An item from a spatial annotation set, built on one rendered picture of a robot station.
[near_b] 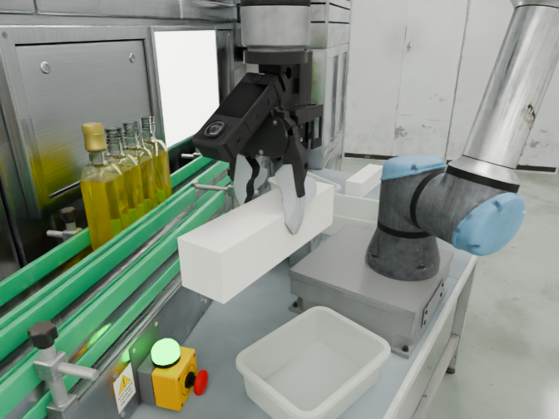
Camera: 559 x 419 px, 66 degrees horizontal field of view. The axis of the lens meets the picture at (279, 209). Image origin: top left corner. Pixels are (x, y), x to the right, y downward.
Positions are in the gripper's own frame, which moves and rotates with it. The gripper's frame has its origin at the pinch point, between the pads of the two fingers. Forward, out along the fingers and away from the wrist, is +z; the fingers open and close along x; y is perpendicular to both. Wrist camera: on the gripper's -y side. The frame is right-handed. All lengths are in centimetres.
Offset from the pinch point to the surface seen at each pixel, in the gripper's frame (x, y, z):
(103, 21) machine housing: 63, 25, -24
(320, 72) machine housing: 57, 115, -6
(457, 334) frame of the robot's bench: -9, 113, 89
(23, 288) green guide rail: 36.7, -14.9, 15.5
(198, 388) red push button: 10.3, -4.6, 29.7
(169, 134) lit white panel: 67, 44, 6
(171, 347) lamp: 15.4, -4.7, 24.0
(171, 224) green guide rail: 38.2, 17.1, 17.2
